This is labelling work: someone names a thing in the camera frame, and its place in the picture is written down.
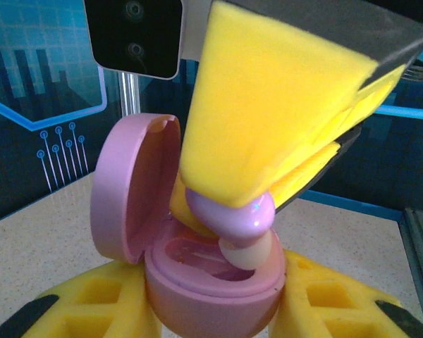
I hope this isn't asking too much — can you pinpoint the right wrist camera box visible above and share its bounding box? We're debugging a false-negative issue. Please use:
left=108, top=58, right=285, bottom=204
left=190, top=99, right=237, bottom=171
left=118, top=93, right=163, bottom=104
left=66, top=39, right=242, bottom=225
left=82, top=0, right=187, bottom=82

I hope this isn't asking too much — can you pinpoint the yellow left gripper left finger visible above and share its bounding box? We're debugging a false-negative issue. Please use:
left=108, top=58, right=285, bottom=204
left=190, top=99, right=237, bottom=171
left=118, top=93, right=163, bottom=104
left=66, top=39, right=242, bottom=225
left=0, top=259, right=163, bottom=338

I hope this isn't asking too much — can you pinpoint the purple wireless earbud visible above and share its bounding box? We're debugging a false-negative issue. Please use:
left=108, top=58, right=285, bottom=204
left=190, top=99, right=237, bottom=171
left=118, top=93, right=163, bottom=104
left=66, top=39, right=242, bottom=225
left=184, top=188, right=277, bottom=272

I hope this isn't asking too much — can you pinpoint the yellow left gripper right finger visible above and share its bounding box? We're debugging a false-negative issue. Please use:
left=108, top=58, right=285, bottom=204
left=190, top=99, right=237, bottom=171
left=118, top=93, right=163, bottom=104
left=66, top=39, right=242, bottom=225
left=270, top=249, right=423, bottom=338

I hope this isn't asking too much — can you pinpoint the purple earbud charging case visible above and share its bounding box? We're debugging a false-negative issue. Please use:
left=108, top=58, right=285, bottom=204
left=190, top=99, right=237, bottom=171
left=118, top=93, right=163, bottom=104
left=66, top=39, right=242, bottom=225
left=90, top=112, right=287, bottom=338

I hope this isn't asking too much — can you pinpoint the aluminium frame post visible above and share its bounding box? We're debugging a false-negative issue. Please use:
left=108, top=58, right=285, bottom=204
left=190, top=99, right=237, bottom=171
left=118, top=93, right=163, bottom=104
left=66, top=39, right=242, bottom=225
left=116, top=72, right=141, bottom=119

